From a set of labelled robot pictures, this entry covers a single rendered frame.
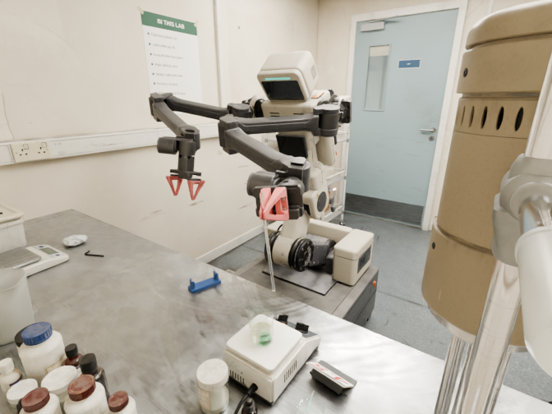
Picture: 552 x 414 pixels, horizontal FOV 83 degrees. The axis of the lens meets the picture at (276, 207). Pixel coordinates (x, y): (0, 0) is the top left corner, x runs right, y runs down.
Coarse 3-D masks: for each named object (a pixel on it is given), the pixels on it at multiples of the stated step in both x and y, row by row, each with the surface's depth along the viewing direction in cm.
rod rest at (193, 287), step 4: (216, 276) 99; (204, 280) 100; (208, 280) 100; (212, 280) 100; (216, 280) 100; (220, 280) 100; (192, 284) 95; (196, 284) 98; (200, 284) 98; (204, 284) 98; (208, 284) 98; (212, 284) 98; (188, 288) 97; (192, 288) 96; (196, 288) 96; (200, 288) 96; (204, 288) 97; (192, 292) 95
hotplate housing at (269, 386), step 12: (300, 348) 65; (312, 348) 71; (228, 360) 64; (240, 360) 62; (288, 360) 62; (300, 360) 66; (228, 372) 65; (240, 372) 63; (252, 372) 60; (264, 372) 59; (276, 372) 59; (288, 372) 62; (252, 384) 61; (264, 384) 59; (276, 384) 59; (264, 396) 60; (276, 396) 60
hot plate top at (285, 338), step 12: (276, 324) 69; (240, 336) 66; (276, 336) 66; (288, 336) 66; (300, 336) 66; (228, 348) 63; (240, 348) 63; (252, 348) 63; (264, 348) 63; (276, 348) 63; (288, 348) 63; (252, 360) 60; (264, 360) 60; (276, 360) 60
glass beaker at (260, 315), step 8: (256, 304) 65; (264, 304) 65; (248, 312) 63; (256, 312) 65; (264, 312) 66; (272, 312) 62; (256, 320) 61; (264, 320) 61; (272, 320) 62; (256, 328) 61; (264, 328) 61; (272, 328) 63; (256, 336) 62; (264, 336) 62; (272, 336) 63; (256, 344) 63; (264, 344) 63
